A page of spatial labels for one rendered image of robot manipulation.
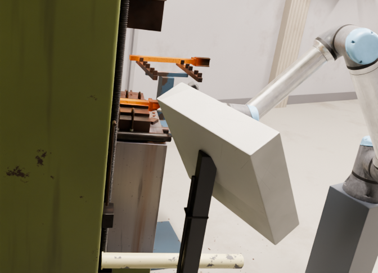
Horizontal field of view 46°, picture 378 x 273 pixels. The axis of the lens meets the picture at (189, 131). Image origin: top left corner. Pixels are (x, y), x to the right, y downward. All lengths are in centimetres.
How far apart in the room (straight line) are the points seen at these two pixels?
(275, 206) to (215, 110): 24
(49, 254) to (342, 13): 523
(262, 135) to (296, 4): 443
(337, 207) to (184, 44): 274
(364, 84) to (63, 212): 113
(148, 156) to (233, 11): 346
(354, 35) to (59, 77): 103
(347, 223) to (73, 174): 139
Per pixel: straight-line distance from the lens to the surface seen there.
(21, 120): 111
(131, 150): 144
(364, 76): 172
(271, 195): 92
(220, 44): 475
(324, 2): 573
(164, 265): 139
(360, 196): 214
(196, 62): 227
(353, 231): 217
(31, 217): 123
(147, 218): 157
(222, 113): 94
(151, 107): 154
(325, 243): 229
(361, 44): 166
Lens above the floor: 147
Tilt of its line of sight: 21 degrees down
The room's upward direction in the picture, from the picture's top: 9 degrees clockwise
